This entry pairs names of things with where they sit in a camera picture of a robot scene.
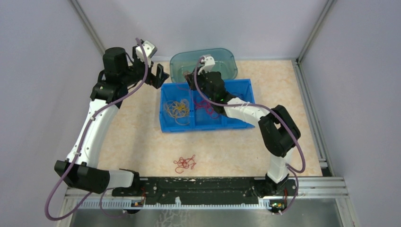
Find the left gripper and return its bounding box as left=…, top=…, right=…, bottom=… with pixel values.
left=121, top=46, right=169, bottom=88

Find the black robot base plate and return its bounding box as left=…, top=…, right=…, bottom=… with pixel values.
left=112, top=176, right=296, bottom=206

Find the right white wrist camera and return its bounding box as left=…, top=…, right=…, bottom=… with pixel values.
left=197, top=54, right=216, bottom=75

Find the red cable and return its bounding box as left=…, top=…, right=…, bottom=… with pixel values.
left=177, top=83, right=220, bottom=120

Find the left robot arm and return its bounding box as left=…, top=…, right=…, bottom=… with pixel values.
left=54, top=41, right=169, bottom=196

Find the coloured cable pile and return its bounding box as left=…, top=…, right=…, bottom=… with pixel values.
left=173, top=154, right=197, bottom=175

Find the teal translucent plastic tub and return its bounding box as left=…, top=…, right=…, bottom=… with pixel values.
left=169, top=48, right=239, bottom=84

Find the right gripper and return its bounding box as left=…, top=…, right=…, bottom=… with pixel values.
left=184, top=66, right=215, bottom=102

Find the white slotted cable duct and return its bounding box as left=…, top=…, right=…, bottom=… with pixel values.
left=79, top=199, right=271, bottom=210

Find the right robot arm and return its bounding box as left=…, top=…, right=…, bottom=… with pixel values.
left=185, top=70, right=305, bottom=195

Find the grey beige cable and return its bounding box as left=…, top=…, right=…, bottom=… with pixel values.
left=163, top=98, right=191, bottom=126

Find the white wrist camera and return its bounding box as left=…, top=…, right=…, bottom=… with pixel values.
left=197, top=54, right=216, bottom=75
left=136, top=40, right=157, bottom=61

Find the blue three-compartment bin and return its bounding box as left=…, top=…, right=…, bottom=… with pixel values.
left=159, top=83, right=254, bottom=133

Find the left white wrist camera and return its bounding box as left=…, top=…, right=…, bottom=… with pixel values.
left=136, top=40, right=157, bottom=61

